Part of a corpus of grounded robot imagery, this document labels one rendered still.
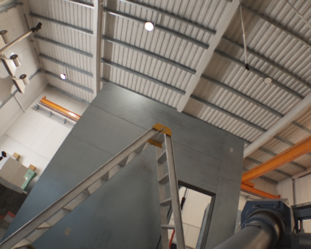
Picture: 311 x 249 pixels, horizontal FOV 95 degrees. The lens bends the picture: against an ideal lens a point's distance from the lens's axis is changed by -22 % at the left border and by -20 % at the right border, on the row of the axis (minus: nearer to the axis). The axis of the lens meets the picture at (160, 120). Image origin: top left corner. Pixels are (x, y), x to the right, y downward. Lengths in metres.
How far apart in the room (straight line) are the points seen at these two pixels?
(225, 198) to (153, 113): 1.65
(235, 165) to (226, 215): 0.80
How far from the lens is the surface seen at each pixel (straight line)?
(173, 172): 1.63
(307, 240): 1.14
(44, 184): 2.40
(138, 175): 2.30
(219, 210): 2.58
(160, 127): 1.75
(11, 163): 5.91
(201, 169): 2.58
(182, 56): 8.18
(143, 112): 2.74
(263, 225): 0.85
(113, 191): 2.23
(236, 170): 2.90
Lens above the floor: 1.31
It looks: 36 degrees up
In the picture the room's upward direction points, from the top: 23 degrees clockwise
